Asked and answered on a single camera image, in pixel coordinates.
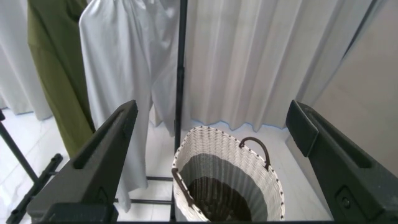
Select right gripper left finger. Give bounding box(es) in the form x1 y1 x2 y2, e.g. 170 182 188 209
26 99 139 222

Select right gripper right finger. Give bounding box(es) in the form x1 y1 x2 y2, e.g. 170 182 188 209
285 99 398 222

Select pale grey trousers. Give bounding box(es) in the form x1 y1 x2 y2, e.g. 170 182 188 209
78 0 182 213

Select white laundry basket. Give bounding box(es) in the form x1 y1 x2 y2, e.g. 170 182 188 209
170 125 285 222

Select black clothes rack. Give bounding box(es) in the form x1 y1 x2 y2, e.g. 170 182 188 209
0 0 189 224

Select green garment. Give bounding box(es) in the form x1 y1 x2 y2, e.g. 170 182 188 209
27 0 96 158

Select white curtain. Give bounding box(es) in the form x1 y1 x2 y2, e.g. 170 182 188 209
0 0 379 133

